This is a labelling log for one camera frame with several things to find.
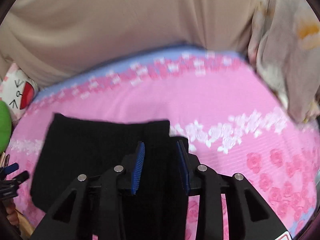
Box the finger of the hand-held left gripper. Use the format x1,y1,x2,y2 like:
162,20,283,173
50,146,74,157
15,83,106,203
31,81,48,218
0,162,20,177
10,171,30,184

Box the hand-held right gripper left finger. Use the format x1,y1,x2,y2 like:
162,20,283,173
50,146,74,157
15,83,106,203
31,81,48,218
31,141,145,240

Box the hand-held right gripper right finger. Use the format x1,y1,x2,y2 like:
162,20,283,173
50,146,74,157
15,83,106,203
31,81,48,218
176,140,293,240

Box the black pants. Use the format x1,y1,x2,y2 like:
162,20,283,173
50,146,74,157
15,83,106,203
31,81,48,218
30,113,200,240

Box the person's left hand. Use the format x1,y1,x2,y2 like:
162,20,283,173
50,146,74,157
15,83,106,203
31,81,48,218
5,202,21,228

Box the green plush toy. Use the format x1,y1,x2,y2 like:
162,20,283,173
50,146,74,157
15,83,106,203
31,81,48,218
0,101,12,153

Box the white cartoon face pillow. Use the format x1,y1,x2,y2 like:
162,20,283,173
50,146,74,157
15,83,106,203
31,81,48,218
0,64,38,117

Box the pink rose bed sheet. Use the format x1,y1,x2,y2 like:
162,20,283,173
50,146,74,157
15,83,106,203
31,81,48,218
5,45,320,240

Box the pale floral blanket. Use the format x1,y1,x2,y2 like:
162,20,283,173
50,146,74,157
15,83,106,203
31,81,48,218
247,0,320,124

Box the beige cloth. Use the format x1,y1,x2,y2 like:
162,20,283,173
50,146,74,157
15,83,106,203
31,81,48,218
0,0,263,89

